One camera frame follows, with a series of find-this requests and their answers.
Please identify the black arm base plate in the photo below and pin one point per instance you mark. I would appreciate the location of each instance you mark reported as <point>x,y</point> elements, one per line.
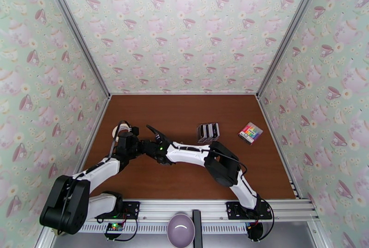
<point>131,209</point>
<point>235,210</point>

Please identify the purple bowl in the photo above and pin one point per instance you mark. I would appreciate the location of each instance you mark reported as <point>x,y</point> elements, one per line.
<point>180,230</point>

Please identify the beige masking tape roll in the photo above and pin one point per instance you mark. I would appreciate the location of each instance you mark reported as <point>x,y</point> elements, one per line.
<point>115,130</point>

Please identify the aluminium corner post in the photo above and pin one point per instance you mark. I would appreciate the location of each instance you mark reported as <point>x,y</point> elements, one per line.
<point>75,30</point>
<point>291,30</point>

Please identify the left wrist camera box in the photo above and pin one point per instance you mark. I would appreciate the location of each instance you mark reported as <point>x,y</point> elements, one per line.
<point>134,131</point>

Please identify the aluminium frame rail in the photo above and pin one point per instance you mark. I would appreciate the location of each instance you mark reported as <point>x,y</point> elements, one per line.
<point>178,206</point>

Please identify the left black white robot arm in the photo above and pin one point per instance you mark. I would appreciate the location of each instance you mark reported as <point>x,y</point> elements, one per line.
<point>64,204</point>

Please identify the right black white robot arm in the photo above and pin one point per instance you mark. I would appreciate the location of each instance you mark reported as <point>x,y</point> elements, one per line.
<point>222,163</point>

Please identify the black upright post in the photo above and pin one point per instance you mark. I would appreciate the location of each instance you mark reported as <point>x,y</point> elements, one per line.
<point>197,227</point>

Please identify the clear acrylic card stand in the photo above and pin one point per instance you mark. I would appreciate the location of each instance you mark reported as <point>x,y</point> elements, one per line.
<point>208,139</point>

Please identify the green circuit board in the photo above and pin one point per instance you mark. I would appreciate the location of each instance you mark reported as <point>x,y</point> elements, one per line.
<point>114,228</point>

